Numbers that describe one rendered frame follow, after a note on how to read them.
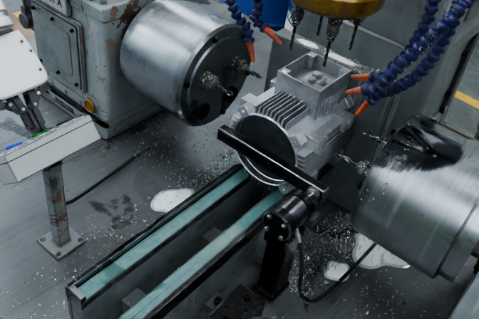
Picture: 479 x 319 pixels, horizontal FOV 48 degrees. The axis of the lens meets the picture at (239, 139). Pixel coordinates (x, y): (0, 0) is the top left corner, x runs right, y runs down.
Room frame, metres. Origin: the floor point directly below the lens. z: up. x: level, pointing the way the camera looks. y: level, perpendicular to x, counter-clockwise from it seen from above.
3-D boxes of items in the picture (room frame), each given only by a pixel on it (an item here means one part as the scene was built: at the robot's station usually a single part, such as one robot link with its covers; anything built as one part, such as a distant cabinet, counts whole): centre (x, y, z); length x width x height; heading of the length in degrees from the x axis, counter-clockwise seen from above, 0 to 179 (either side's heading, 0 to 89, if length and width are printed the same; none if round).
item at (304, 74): (0.93, -0.13, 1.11); 0.12 x 0.11 x 0.07; 146
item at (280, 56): (1.02, -0.19, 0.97); 0.30 x 0.11 x 0.34; 56
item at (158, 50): (1.10, 0.19, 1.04); 0.37 x 0.25 x 0.25; 56
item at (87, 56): (1.23, 0.39, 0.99); 0.35 x 0.31 x 0.37; 56
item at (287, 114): (0.90, -0.11, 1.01); 0.20 x 0.19 x 0.19; 146
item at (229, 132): (0.78, -0.06, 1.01); 0.26 x 0.04 x 0.03; 56
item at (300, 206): (0.78, -0.24, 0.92); 0.45 x 0.13 x 0.24; 146
